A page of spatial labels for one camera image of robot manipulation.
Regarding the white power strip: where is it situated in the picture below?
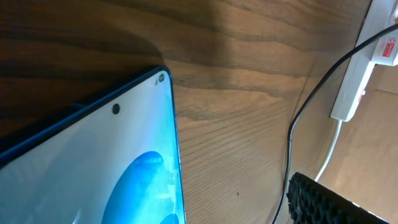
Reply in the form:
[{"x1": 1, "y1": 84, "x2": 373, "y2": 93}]
[{"x1": 330, "y1": 0, "x2": 397, "y2": 122}]

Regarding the black charger cable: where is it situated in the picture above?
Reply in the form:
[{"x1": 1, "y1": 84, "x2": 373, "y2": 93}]
[{"x1": 271, "y1": 23, "x2": 398, "y2": 224}]

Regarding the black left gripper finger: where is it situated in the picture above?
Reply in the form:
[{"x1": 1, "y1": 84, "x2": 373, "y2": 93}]
[{"x1": 287, "y1": 172, "x2": 387, "y2": 224}]

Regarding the blue Galaxy smartphone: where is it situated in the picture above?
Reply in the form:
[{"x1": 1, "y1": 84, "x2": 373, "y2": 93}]
[{"x1": 1, "y1": 65, "x2": 186, "y2": 224}]

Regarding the white power strip cord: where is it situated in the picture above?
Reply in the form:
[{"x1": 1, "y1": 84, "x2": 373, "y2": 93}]
[{"x1": 313, "y1": 119, "x2": 343, "y2": 182}]

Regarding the white charger adapter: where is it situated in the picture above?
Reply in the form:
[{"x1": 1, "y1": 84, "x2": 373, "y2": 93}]
[{"x1": 371, "y1": 34, "x2": 397, "y2": 67}]

